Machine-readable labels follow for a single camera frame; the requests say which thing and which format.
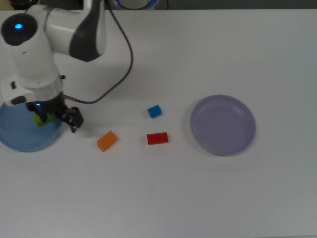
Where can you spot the black round object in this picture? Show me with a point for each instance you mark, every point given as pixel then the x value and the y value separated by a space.
pixel 23 3

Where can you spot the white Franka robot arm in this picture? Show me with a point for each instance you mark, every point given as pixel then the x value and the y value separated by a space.
pixel 32 57

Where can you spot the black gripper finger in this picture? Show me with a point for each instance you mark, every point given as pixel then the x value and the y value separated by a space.
pixel 40 115
pixel 74 119

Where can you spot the red cylinder block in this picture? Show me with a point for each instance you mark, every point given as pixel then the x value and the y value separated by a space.
pixel 157 138

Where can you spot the blue plate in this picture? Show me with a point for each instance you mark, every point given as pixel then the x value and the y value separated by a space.
pixel 22 135

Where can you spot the purple plate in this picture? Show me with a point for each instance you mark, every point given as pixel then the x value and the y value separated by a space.
pixel 223 125

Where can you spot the orange rectangular block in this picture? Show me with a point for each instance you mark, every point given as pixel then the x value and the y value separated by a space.
pixel 106 140

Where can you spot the blue hexagonal block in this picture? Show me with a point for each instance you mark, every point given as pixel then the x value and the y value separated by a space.
pixel 154 111

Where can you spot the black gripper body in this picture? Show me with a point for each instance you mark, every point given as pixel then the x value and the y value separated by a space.
pixel 50 105

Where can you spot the green rectangular block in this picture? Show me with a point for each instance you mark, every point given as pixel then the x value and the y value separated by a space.
pixel 50 118

